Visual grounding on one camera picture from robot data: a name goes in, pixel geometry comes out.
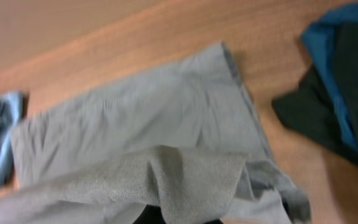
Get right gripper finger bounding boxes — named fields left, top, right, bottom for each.
left=132, top=205, right=166, bottom=224

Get grey shorts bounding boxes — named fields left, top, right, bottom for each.
left=0, top=42, right=311, bottom=223

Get black garment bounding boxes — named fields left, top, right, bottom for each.
left=272, top=22, right=358, bottom=165

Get blue shirt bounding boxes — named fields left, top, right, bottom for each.
left=301, top=1, right=358, bottom=151

